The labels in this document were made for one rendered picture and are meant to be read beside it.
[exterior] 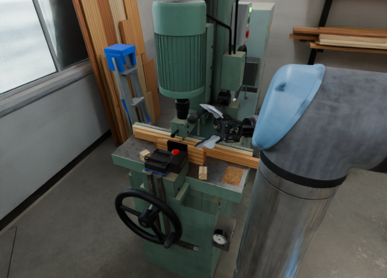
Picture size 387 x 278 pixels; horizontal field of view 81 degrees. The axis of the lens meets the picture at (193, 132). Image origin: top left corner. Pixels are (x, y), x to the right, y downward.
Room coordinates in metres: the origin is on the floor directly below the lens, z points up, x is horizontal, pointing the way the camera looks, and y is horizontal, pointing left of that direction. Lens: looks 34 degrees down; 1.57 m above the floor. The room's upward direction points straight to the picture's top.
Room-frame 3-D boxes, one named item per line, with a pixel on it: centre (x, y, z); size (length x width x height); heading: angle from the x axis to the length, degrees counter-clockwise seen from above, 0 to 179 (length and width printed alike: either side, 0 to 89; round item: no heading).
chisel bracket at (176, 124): (0.86, 0.04, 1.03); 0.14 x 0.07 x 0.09; 158
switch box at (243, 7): (1.09, -0.21, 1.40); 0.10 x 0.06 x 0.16; 158
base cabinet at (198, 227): (0.96, 0.00, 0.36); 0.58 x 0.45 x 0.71; 158
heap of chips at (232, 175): (0.67, -0.16, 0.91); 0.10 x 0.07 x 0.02; 158
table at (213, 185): (0.74, 0.08, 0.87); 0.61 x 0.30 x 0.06; 68
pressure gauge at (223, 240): (0.55, -0.11, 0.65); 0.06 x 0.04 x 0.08; 68
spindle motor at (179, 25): (0.85, 0.05, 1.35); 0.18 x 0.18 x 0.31
